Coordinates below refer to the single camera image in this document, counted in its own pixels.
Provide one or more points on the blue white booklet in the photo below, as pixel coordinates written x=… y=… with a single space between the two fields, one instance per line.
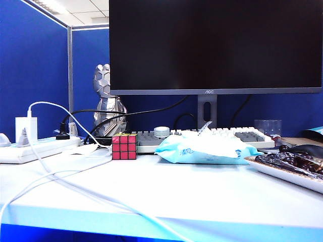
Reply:
x=315 y=132

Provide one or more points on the white grey mechanical keyboard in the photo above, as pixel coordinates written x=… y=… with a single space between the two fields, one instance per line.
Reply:
x=247 y=136

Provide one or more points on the white charger adapter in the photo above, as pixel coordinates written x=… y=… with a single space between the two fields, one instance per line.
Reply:
x=21 y=126

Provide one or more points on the Rubik's cube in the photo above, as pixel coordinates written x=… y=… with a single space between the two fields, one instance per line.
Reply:
x=125 y=147

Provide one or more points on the grey plug adapter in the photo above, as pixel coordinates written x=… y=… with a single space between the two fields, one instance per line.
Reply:
x=73 y=129

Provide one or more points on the grey partition frame post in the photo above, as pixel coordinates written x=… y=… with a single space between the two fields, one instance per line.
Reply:
x=70 y=75

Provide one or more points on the dark wrapped snacks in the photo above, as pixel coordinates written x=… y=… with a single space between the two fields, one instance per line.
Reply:
x=277 y=160

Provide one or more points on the black computer mouse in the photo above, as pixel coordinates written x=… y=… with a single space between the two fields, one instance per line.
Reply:
x=308 y=150

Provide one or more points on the white power strip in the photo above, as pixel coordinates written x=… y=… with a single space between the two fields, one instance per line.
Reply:
x=15 y=153

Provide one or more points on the silver faceted figurine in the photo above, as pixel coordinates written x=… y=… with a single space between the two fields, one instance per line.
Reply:
x=103 y=80

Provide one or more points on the grey monitor stand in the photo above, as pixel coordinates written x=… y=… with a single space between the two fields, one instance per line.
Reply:
x=202 y=111

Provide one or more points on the white grey rounded plug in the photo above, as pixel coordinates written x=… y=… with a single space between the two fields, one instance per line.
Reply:
x=3 y=140

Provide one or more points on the sky blue wet wipes packet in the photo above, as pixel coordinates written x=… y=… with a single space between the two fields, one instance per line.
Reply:
x=181 y=152

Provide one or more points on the black power plug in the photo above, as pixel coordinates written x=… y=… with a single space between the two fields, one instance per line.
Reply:
x=62 y=136

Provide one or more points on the clear glass cup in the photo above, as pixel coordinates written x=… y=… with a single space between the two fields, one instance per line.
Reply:
x=267 y=128

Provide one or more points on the crumpled white tissue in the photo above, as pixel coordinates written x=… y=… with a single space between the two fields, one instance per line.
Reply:
x=85 y=149

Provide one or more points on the black AOC computer monitor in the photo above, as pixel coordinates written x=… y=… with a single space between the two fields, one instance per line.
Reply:
x=214 y=45

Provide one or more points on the white round keyboard knob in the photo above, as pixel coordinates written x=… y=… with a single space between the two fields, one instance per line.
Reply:
x=162 y=131

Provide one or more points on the white tray with gold rim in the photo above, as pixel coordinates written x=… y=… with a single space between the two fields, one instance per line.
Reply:
x=277 y=175

